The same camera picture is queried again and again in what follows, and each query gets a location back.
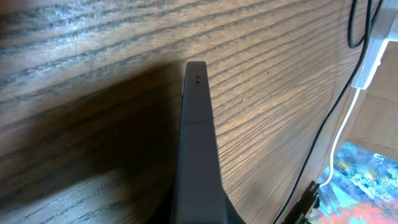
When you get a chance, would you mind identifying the Samsung Galaxy smartphone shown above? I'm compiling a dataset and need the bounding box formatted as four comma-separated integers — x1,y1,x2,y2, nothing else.
170,62,243,224

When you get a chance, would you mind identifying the black USB charging cable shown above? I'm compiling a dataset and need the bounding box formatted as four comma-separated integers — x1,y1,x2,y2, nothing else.
272,0,384,224

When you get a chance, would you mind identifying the white power strip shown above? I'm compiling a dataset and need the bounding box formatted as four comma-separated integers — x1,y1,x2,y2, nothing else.
351,0,397,90

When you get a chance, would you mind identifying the white power strip cord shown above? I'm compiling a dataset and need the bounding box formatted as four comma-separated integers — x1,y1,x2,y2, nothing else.
318,88,361,188

